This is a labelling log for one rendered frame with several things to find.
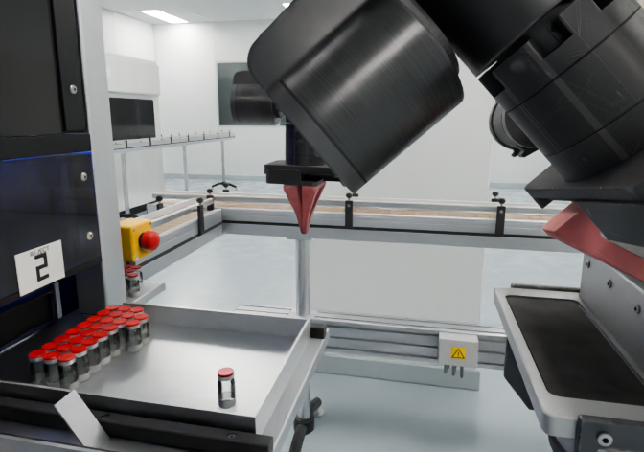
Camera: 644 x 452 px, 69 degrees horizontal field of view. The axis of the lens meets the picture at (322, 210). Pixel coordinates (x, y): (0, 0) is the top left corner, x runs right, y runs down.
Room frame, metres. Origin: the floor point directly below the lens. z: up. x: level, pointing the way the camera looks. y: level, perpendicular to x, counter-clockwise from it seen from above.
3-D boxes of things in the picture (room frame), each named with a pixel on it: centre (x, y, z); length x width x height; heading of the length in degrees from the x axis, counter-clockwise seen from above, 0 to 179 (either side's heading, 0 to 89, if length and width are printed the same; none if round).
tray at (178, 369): (0.62, 0.21, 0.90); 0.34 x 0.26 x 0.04; 78
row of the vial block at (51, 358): (0.65, 0.34, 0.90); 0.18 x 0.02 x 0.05; 168
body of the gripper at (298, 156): (0.65, 0.02, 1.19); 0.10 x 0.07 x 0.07; 78
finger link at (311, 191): (0.65, 0.04, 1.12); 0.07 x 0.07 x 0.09; 78
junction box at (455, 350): (1.39, -0.44, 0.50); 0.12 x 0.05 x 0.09; 78
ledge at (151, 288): (0.94, 0.43, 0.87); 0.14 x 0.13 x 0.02; 78
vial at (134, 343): (0.67, 0.29, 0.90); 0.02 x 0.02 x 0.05
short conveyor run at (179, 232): (1.22, 0.47, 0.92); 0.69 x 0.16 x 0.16; 168
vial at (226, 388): (0.53, 0.12, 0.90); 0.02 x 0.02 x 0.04
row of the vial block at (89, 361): (0.64, 0.32, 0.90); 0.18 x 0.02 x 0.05; 168
